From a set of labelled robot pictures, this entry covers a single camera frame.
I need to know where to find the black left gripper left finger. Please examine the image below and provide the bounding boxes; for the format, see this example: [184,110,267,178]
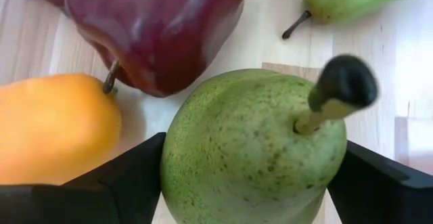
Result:
[0,131,167,224]

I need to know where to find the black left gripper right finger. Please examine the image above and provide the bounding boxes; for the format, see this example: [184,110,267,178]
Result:
[326,139,433,224]

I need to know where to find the orange yellow mango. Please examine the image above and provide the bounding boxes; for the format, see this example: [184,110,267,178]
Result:
[0,73,123,186]

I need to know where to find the speckled green pear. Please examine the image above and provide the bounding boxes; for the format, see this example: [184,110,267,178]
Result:
[159,54,379,224]

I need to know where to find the dark red apple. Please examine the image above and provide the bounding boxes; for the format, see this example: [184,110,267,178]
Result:
[32,0,250,98]

